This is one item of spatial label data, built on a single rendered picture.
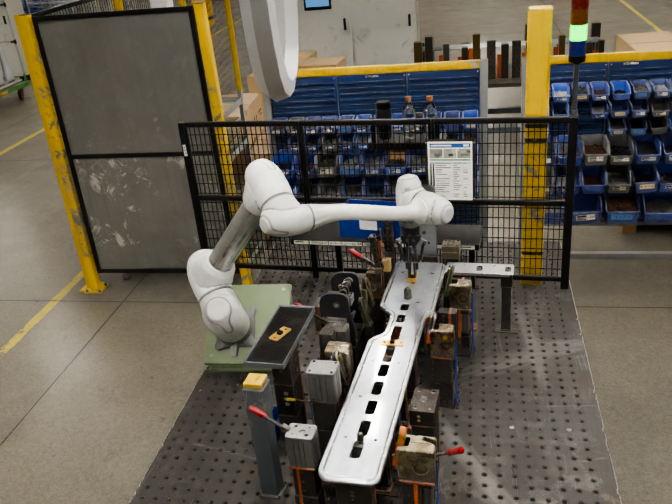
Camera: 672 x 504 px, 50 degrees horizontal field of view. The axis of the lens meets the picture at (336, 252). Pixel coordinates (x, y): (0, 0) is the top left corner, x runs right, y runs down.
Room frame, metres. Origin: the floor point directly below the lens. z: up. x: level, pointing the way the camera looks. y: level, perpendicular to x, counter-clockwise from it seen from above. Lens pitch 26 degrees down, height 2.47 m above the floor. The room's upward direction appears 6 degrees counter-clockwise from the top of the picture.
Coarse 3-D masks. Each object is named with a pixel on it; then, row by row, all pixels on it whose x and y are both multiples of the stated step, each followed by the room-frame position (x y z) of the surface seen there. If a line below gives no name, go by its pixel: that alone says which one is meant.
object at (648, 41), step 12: (624, 36) 5.64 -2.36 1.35; (636, 36) 5.60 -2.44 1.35; (648, 36) 5.56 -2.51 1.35; (660, 36) 5.51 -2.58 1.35; (624, 48) 5.47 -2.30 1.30; (636, 48) 5.18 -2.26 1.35; (648, 48) 5.14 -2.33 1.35; (660, 48) 5.11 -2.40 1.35; (636, 60) 5.07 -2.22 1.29; (624, 228) 4.98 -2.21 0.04
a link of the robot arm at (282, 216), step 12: (264, 204) 2.42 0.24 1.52; (276, 204) 2.40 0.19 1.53; (288, 204) 2.41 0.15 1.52; (264, 216) 2.37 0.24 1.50; (276, 216) 2.36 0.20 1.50; (288, 216) 2.37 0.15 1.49; (300, 216) 2.39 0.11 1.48; (312, 216) 2.41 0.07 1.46; (264, 228) 2.36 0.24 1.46; (276, 228) 2.34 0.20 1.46; (288, 228) 2.36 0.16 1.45; (300, 228) 2.38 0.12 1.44
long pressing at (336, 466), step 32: (416, 288) 2.64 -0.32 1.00; (416, 320) 2.39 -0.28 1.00; (384, 352) 2.19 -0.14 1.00; (416, 352) 2.19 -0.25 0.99; (352, 384) 2.02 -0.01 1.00; (384, 384) 2.00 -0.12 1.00; (352, 416) 1.85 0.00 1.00; (384, 416) 1.84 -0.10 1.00; (352, 448) 1.71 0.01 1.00; (384, 448) 1.69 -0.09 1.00; (352, 480) 1.57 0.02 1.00
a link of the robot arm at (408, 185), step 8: (408, 176) 2.68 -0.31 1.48; (416, 176) 2.68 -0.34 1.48; (400, 184) 2.66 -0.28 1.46; (408, 184) 2.65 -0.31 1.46; (416, 184) 2.65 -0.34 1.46; (400, 192) 2.66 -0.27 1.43; (408, 192) 2.64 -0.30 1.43; (416, 192) 2.62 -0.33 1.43; (400, 200) 2.65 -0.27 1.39; (408, 200) 2.62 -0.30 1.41
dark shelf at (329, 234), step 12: (324, 228) 3.28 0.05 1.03; (336, 228) 3.27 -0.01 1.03; (444, 228) 3.14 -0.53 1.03; (456, 228) 3.13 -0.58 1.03; (468, 228) 3.12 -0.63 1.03; (480, 228) 3.11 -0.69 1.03; (300, 240) 3.18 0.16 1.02; (312, 240) 3.16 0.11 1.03; (324, 240) 3.15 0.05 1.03; (336, 240) 3.13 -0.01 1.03; (348, 240) 3.11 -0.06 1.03; (360, 240) 3.10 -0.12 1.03; (468, 240) 2.99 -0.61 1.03; (480, 240) 3.00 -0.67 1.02
